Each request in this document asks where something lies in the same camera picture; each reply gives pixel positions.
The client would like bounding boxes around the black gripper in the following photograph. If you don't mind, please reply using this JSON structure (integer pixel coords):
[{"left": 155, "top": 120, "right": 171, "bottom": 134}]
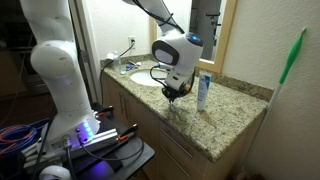
[{"left": 162, "top": 83, "right": 189, "bottom": 104}]

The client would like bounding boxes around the large white cream tube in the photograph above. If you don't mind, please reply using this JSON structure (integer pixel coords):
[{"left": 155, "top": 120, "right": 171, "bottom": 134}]
[{"left": 196, "top": 70, "right": 213, "bottom": 112}]

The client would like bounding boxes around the beige vanity cabinet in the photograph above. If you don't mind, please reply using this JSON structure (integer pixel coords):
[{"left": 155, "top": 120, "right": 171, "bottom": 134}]
[{"left": 101, "top": 71, "right": 268, "bottom": 180}]

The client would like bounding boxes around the white oval sink basin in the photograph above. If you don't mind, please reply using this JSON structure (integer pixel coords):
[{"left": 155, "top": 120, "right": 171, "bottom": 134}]
[{"left": 129, "top": 68, "right": 168, "bottom": 87}]

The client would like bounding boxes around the orange black clamp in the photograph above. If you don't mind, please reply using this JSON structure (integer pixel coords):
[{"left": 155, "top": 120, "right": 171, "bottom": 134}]
[
  {"left": 117, "top": 123, "right": 140, "bottom": 141},
  {"left": 95, "top": 105, "right": 115, "bottom": 118}
]

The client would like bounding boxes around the black cart top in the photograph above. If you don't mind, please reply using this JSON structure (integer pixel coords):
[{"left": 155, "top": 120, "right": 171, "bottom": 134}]
[{"left": 64, "top": 102, "right": 156, "bottom": 180}]

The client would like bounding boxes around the clear plastic water bottle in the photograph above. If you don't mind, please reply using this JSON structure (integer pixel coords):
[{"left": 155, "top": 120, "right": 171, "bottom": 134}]
[{"left": 112, "top": 50, "right": 122, "bottom": 72}]

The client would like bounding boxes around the white round device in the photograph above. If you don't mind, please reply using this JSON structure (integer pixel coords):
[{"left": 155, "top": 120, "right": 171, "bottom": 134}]
[{"left": 39, "top": 164, "right": 73, "bottom": 180}]

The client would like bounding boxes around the metal drawer handle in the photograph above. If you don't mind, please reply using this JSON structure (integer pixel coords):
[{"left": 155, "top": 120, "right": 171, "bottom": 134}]
[
  {"left": 160, "top": 144, "right": 191, "bottom": 178},
  {"left": 160, "top": 128, "right": 195, "bottom": 158}
]

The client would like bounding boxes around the metal cabinet door handle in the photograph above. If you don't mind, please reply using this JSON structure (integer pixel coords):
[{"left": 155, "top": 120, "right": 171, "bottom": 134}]
[{"left": 119, "top": 92, "right": 125, "bottom": 115}]

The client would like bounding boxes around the white wall outlet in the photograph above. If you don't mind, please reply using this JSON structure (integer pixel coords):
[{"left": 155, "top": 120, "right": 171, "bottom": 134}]
[{"left": 128, "top": 35, "right": 137, "bottom": 50}]

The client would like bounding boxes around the black power cord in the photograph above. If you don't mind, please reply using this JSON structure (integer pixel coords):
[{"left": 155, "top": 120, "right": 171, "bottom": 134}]
[{"left": 99, "top": 39, "right": 136, "bottom": 108}]

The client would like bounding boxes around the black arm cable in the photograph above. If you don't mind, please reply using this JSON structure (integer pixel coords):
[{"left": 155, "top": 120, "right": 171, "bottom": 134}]
[{"left": 132, "top": 0, "right": 185, "bottom": 35}]

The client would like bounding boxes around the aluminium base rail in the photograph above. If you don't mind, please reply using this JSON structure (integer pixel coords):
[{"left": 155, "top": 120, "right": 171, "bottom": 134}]
[{"left": 21, "top": 128, "right": 121, "bottom": 168}]

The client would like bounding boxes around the black base cable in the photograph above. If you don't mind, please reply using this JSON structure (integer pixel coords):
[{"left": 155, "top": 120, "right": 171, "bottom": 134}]
[{"left": 78, "top": 134, "right": 146, "bottom": 162}]

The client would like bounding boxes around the wood-framed wall mirror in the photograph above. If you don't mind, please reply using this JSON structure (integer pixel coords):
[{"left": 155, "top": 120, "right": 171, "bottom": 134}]
[{"left": 148, "top": 0, "right": 238, "bottom": 73}]

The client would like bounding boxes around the green-handled mop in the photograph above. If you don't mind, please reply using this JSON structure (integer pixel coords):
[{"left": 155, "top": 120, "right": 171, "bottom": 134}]
[{"left": 233, "top": 25, "right": 308, "bottom": 180}]

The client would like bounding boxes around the blue orange cable coil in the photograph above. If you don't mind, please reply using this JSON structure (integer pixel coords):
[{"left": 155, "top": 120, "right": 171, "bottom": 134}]
[{"left": 0, "top": 123, "right": 40, "bottom": 156}]

